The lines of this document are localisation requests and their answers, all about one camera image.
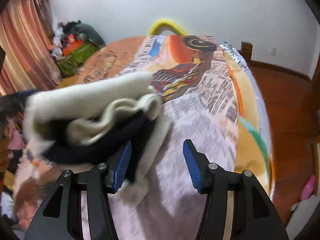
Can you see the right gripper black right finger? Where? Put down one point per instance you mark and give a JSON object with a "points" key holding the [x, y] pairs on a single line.
{"points": [[254, 215]]}

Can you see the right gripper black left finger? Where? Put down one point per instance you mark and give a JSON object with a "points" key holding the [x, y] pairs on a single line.
{"points": [[79, 201]]}

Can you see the white and navy knit sweater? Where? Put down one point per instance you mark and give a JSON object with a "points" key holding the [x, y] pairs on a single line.
{"points": [[94, 109]]}

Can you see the pink striped curtain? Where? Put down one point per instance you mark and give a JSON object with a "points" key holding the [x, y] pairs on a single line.
{"points": [[26, 33]]}

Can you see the green basket of clutter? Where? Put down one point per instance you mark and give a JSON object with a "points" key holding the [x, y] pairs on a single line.
{"points": [[73, 44]]}

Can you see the newspaper print bed blanket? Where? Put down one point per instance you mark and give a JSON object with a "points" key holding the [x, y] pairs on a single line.
{"points": [[210, 97]]}

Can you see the yellow curved tube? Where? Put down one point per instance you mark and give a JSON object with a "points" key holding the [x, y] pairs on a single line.
{"points": [[166, 23]]}

